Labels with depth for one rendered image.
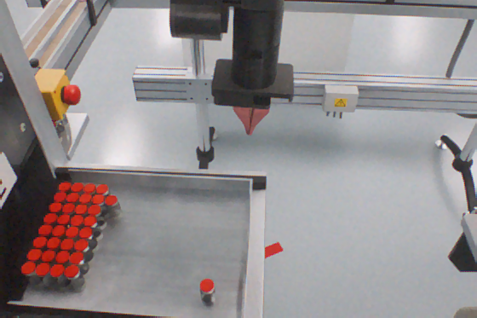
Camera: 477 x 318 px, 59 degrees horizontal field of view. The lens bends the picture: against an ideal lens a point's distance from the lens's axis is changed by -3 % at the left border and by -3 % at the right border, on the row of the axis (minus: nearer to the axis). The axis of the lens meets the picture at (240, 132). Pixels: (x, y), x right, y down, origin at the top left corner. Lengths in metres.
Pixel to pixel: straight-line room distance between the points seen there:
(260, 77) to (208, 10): 0.10
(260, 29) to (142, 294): 0.43
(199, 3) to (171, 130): 1.77
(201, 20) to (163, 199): 0.40
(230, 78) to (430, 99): 1.30
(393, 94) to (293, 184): 0.61
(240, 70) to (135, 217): 0.37
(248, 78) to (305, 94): 1.14
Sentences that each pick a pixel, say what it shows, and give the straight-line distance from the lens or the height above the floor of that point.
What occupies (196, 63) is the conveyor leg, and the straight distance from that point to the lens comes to 1.60.
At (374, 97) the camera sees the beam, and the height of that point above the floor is 0.48.
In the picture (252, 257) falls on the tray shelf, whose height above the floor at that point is 0.88.
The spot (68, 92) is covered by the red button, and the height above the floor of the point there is 1.01.
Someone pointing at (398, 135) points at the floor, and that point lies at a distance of 2.32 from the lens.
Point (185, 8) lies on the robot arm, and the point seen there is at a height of 1.28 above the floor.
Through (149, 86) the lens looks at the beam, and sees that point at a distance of 1.69.
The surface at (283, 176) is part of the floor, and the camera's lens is 2.00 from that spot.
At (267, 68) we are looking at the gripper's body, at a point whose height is 1.21.
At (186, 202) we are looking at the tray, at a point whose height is 0.88.
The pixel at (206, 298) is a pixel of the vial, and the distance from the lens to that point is 0.66.
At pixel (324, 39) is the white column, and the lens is 2.21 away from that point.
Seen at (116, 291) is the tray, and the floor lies 0.88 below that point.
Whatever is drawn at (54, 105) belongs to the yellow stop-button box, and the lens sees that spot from 0.87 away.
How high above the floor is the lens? 1.50
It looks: 43 degrees down
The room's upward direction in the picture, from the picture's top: straight up
